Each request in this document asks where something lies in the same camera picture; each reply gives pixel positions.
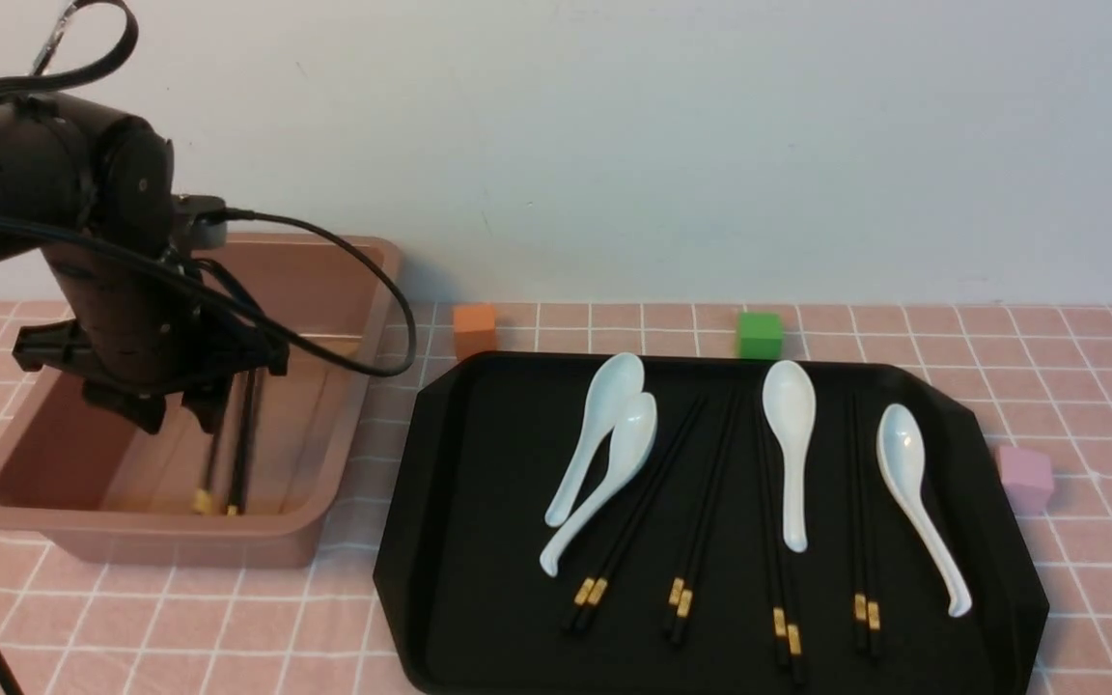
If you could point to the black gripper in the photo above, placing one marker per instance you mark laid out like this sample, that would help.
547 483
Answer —
151 319

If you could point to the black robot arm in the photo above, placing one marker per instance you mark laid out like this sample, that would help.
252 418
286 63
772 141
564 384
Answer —
91 188

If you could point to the pink plastic bin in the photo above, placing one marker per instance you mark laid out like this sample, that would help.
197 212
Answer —
104 491

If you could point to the orange cube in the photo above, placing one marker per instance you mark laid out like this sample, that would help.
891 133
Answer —
474 329

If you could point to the black plastic tray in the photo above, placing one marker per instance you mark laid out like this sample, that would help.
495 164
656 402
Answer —
472 612

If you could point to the white ceramic spoon far left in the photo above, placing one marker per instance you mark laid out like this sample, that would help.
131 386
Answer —
619 379

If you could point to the white ceramic spoon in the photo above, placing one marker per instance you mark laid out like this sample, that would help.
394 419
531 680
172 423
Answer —
629 448
619 379
790 407
902 460

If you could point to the black chopstick gold band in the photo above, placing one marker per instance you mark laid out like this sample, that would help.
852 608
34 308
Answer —
648 512
707 511
633 512
860 576
676 589
872 593
774 577
798 671

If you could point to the green cube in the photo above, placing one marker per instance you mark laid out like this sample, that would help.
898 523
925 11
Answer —
760 336

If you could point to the white ceramic spoon centre right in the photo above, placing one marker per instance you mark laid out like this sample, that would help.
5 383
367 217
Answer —
790 407

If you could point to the white ceramic spoon far right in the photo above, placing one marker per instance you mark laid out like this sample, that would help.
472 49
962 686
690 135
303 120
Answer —
902 460

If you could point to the pink cube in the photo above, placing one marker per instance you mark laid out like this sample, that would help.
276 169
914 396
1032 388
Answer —
1028 478

